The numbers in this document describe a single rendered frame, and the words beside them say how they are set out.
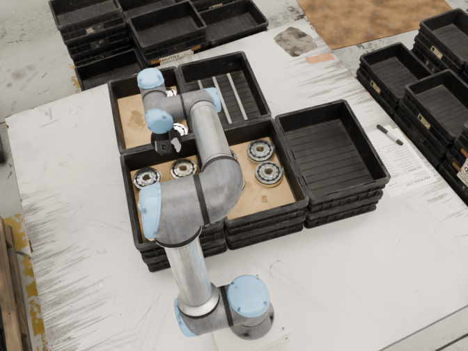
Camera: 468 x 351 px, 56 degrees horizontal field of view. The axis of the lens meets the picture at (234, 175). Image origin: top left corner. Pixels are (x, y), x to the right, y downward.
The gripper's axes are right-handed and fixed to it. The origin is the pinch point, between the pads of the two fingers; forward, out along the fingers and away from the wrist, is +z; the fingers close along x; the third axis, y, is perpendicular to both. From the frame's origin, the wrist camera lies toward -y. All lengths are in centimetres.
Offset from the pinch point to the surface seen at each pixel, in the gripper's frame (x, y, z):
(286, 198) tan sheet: -38.7, -18.9, 14.4
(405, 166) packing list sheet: -93, -7, 27
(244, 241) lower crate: -20.8, -28.3, 23.2
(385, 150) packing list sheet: -88, 3, 27
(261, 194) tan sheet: -30.1, -15.3, 14.4
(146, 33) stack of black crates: 9, 132, 49
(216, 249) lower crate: -10.5, -29.3, 23.9
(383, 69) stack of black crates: -131, 90, 71
